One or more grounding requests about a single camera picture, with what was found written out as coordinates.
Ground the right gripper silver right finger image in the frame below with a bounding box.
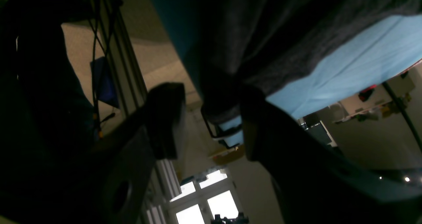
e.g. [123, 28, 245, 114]
[239, 86, 421, 224]

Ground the right gripper black padded left finger image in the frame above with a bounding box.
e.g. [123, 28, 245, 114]
[1, 82, 186, 224]

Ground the dark grey T-shirt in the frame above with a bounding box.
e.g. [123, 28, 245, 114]
[145, 0, 422, 125]

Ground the orange black clamp top right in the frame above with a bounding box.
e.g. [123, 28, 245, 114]
[358, 84, 377, 102]

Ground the teal table cloth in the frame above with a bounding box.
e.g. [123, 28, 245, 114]
[145, 0, 422, 148]

